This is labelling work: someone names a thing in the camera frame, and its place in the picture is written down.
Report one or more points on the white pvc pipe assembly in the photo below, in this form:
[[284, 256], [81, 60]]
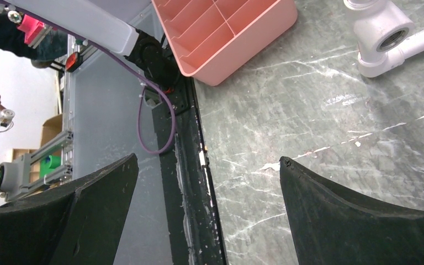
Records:
[[382, 31]]

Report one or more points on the aluminium frame rail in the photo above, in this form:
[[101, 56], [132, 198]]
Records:
[[109, 121]]

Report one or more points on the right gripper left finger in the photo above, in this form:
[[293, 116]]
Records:
[[79, 222]]

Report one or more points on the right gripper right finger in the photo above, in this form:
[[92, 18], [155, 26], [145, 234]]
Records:
[[333, 224]]

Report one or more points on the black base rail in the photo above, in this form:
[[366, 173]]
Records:
[[191, 232]]

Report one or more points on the red emergency stop button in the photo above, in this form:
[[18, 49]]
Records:
[[73, 62]]

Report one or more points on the grey teleoperation handle device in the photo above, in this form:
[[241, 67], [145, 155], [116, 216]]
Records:
[[21, 177]]

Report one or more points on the pink compartment organizer box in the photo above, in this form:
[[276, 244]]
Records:
[[210, 39]]

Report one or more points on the green tape roll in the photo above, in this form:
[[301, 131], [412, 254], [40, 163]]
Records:
[[49, 164]]

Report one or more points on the cardboard box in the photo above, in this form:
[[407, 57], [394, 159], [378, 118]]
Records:
[[50, 129]]

